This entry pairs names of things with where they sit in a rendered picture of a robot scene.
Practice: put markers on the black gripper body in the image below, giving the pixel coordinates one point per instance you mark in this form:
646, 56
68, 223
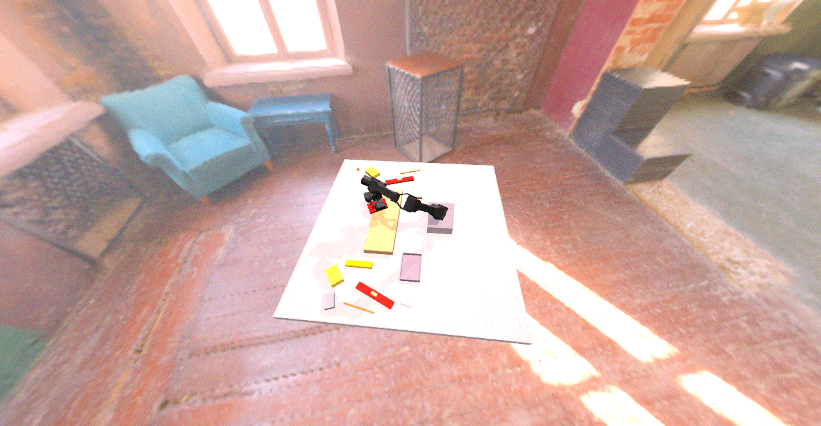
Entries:
379, 205

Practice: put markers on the tan wooden floor panel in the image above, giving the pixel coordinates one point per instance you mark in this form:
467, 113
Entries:
382, 230

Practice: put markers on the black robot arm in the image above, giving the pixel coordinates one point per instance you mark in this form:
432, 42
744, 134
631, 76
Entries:
412, 204

